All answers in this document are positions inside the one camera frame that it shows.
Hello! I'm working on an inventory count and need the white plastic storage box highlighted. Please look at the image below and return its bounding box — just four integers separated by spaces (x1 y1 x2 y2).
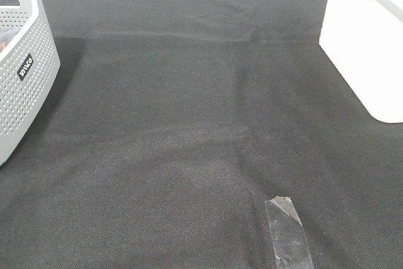
319 0 402 123

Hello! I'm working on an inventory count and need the black table cloth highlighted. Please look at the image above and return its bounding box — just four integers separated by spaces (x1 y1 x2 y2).
1 0 402 268

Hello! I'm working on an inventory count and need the clear adhesive tape strip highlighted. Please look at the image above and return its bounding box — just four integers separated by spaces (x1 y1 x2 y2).
265 196 314 269

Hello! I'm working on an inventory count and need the grey cloth in basket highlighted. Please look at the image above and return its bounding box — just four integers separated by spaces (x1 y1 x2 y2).
1 27 21 55

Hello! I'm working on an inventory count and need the grey perforated laundry basket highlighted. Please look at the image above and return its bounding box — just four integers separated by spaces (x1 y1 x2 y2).
1 0 60 163

